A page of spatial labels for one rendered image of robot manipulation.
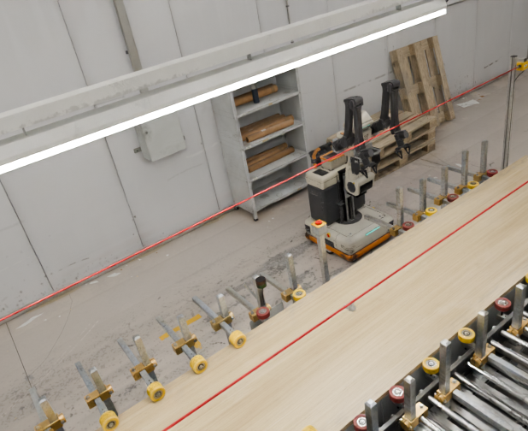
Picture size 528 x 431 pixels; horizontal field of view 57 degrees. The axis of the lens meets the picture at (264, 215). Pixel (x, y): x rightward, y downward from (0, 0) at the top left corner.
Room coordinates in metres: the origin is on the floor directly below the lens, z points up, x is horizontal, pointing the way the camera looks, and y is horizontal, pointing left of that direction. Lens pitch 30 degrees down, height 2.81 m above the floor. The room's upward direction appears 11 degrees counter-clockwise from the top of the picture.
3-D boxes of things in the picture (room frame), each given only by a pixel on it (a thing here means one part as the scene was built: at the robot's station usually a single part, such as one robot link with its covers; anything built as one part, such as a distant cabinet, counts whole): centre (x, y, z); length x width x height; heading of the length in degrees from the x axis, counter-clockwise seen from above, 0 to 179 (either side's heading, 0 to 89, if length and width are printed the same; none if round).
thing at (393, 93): (3.84, -1.22, 1.40); 0.11 x 0.06 x 0.43; 121
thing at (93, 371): (1.81, 0.97, 0.88); 0.04 x 0.04 x 0.48; 31
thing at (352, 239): (4.12, -0.81, 0.16); 0.67 x 0.64 x 0.25; 31
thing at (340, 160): (4.22, -0.75, 0.87); 0.23 x 0.15 x 0.11; 121
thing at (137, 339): (1.94, 0.76, 0.92); 0.04 x 0.04 x 0.48; 31
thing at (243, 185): (5.29, -0.17, 0.78); 0.90 x 0.45 x 1.55; 121
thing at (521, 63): (3.60, -2.10, 1.20); 0.15 x 0.12 x 1.00; 121
